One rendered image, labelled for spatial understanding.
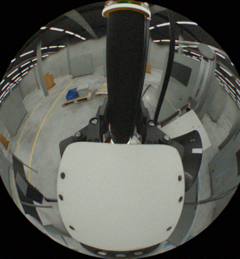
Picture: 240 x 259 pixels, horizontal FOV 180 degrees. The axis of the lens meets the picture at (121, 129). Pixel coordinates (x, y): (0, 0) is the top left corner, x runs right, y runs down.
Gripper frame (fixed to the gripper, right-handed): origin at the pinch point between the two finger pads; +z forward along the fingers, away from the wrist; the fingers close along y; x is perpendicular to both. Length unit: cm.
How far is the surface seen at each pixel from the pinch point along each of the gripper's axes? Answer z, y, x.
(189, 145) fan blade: -0.1, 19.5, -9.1
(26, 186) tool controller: -31, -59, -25
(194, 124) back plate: 15.9, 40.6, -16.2
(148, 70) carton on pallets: 798, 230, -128
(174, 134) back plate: 17.1, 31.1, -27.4
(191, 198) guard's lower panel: -36, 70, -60
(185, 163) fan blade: -5.2, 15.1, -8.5
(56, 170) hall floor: -3, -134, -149
